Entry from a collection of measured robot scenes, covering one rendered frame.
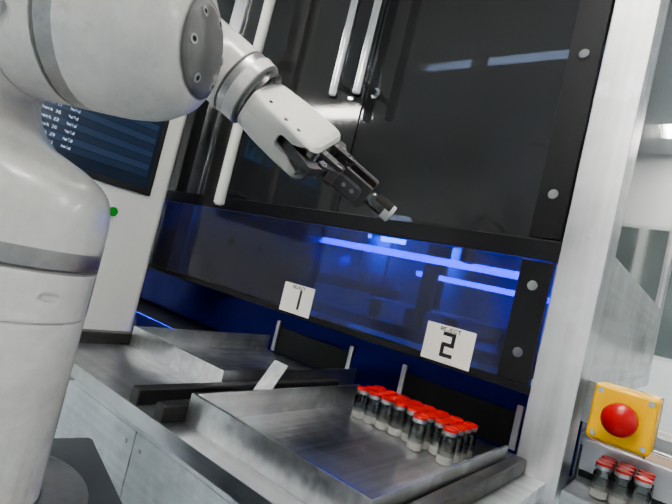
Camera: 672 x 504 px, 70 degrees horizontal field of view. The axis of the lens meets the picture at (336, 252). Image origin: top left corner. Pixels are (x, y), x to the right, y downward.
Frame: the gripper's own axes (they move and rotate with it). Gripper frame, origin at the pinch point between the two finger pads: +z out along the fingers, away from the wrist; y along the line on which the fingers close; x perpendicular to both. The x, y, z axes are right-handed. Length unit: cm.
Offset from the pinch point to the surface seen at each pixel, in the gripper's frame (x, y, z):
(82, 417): -123, -23, -19
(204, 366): -36.4, 4.9, 0.3
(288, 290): -39.1, -25.9, 2.3
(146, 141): -47, -43, -48
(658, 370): -102, -372, 301
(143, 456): -98, -13, 2
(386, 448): -21.9, 7.6, 25.6
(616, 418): -0.4, 0.2, 42.7
